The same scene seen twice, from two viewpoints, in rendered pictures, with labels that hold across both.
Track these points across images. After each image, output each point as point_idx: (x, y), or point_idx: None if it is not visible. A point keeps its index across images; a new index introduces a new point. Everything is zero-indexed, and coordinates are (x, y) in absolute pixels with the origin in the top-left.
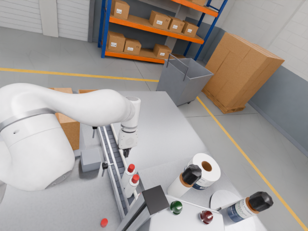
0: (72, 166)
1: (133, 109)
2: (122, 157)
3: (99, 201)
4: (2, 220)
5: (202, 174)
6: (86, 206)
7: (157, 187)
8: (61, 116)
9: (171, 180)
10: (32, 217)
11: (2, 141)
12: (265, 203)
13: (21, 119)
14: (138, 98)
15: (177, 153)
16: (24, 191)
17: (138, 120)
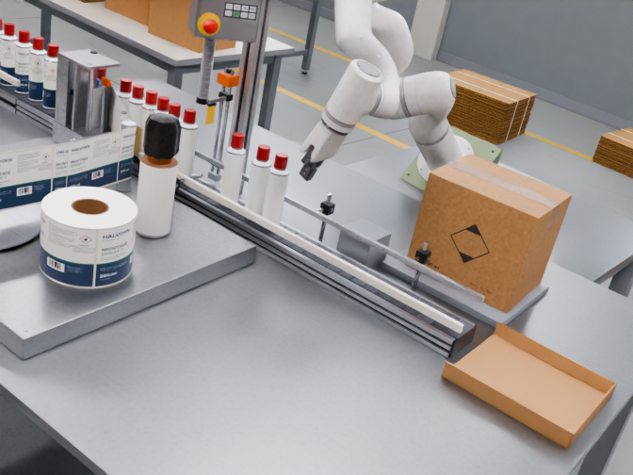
0: None
1: (339, 13)
2: (308, 241)
3: (290, 223)
4: (385, 200)
5: (105, 191)
6: (303, 218)
7: None
8: (460, 171)
9: (164, 245)
10: (358, 204)
11: (399, 18)
12: None
13: None
14: (360, 70)
15: (154, 329)
16: (400, 219)
17: (331, 101)
